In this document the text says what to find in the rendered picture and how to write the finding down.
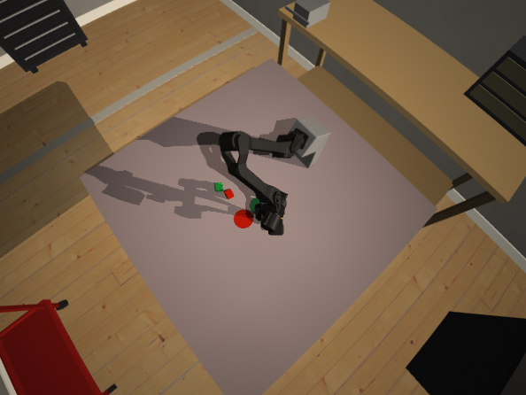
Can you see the green circle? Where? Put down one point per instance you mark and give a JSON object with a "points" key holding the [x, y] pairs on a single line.
{"points": [[253, 203]]}

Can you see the red circle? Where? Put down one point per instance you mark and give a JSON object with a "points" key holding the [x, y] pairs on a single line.
{"points": [[243, 219]]}

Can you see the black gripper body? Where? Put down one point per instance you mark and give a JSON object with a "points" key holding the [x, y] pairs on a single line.
{"points": [[279, 229]]}

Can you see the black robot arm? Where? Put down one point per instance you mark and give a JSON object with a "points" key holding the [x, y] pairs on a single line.
{"points": [[266, 194]]}

